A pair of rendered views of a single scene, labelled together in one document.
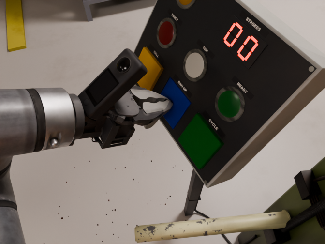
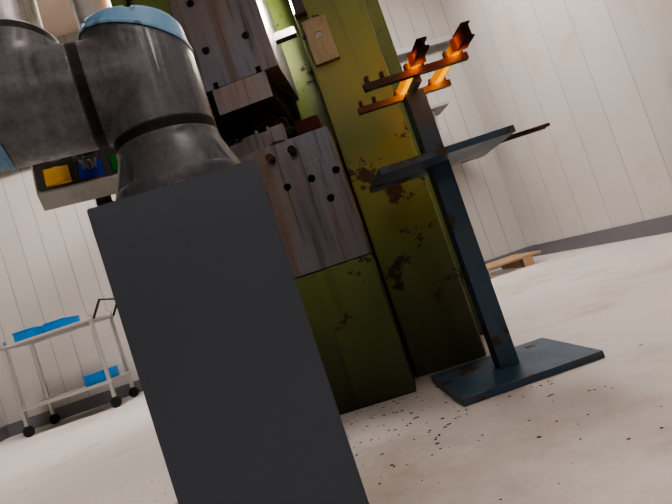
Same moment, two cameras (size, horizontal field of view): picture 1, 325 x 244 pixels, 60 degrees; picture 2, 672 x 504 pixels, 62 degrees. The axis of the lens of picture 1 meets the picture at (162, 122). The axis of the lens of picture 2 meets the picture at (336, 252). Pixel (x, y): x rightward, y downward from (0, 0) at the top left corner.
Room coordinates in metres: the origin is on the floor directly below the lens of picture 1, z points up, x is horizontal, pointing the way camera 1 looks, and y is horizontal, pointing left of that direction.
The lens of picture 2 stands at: (-0.65, 1.57, 0.41)
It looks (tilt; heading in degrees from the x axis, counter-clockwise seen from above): 3 degrees up; 281
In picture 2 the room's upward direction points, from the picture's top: 19 degrees counter-clockwise
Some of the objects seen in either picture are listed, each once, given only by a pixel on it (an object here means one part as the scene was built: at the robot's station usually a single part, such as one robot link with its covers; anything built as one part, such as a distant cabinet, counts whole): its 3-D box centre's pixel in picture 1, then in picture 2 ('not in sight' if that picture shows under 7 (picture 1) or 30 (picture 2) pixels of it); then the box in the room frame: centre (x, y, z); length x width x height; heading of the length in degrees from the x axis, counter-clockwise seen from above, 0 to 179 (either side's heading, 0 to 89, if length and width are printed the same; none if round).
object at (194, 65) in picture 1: (194, 65); not in sight; (0.36, -0.06, 1.09); 0.05 x 0.03 x 0.04; 5
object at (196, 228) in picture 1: (212, 226); not in sight; (0.19, -0.14, 0.62); 0.44 x 0.05 x 0.05; 95
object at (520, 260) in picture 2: not in sight; (475, 275); (-0.77, -3.99, 0.05); 1.12 x 0.77 x 0.10; 15
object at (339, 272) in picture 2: not in sight; (346, 329); (-0.18, -0.49, 0.23); 0.56 x 0.38 x 0.47; 95
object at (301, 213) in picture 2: not in sight; (308, 214); (-0.18, -0.49, 0.69); 0.56 x 0.38 x 0.45; 95
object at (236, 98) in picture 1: (228, 103); not in sight; (0.27, -0.11, 1.09); 0.05 x 0.03 x 0.04; 5
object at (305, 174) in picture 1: (306, 185); not in sight; (0.24, -0.35, 0.80); 0.06 x 0.03 x 0.04; 5
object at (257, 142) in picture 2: not in sight; (272, 153); (-0.13, -0.47, 0.96); 0.42 x 0.20 x 0.09; 95
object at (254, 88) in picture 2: not in sight; (257, 109); (-0.13, -0.47, 1.14); 0.42 x 0.20 x 0.10; 95
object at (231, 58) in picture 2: not in sight; (247, 45); (-0.17, -0.48, 1.39); 0.42 x 0.39 x 0.40; 95
